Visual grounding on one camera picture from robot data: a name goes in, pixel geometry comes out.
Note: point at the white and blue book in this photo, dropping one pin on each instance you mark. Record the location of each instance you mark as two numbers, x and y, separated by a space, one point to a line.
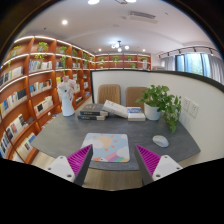
135 114

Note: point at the white leaning book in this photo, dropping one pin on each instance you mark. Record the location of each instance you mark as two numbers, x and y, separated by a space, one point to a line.
115 108

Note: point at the white wall socket left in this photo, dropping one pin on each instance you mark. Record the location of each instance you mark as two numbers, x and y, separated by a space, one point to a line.
186 103

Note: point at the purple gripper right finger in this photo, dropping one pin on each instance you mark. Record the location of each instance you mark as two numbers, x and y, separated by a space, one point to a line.
154 167

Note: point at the tan left chair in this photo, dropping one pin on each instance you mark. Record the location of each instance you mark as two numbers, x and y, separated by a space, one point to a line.
111 92

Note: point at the white wall socket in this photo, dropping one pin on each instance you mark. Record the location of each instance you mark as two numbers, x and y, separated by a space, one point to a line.
186 103
193 109

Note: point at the green plant in white pot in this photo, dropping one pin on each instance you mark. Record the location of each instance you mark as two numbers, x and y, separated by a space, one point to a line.
157 100

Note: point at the ceiling air conditioner vent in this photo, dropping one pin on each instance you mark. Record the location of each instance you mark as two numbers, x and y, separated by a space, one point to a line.
141 16

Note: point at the white vase with flowers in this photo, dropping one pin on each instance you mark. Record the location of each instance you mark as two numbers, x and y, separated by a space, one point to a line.
66 91

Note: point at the dark grey top book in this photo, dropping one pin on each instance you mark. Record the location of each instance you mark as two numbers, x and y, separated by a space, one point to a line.
93 109

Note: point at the colourful pastel mouse pad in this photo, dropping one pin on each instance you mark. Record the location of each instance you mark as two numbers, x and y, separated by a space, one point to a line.
108 147

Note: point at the dark grey book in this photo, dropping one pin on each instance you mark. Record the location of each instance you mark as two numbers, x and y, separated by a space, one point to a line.
93 109
85 117

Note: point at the tan right chair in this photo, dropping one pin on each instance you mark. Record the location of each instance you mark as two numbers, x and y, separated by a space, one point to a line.
132 94

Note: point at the ceiling chandelier lamp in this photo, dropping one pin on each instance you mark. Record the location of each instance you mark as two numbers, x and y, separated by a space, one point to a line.
119 47

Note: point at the tan chair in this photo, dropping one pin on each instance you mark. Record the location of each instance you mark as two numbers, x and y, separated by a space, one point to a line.
111 92
132 94

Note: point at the dark grey bottom book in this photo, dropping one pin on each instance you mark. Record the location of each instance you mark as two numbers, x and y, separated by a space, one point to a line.
85 117

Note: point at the white wall socket right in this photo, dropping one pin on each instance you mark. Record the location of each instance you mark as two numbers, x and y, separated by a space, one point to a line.
193 109

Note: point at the orange wooden bookshelf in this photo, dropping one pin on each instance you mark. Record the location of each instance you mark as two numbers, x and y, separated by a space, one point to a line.
29 76

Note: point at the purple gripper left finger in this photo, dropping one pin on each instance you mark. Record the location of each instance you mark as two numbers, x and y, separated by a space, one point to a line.
74 167

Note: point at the white curtain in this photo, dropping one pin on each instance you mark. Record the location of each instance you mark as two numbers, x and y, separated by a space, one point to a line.
216 69

